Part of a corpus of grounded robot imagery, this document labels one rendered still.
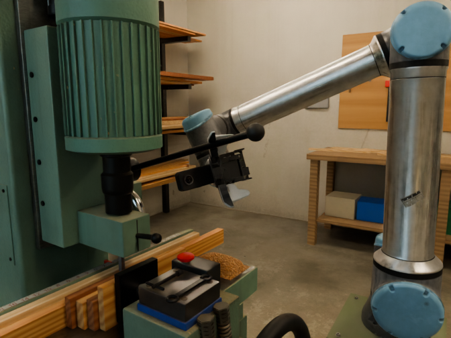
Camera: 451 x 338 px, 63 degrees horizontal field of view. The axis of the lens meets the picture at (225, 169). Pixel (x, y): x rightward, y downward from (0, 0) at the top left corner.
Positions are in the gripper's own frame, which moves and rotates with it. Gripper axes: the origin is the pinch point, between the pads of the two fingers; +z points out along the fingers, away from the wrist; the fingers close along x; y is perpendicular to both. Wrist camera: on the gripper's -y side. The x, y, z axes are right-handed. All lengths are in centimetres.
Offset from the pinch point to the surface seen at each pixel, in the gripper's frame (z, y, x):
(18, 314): 10.2, -37.5, 14.4
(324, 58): -288, 151, -86
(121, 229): 3.3, -20.1, 6.0
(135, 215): -0.3, -17.8, 4.4
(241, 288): -10.3, -1.0, 26.5
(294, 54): -305, 128, -101
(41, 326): 9.0, -35.0, 17.5
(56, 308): 7.0, -32.9, 15.8
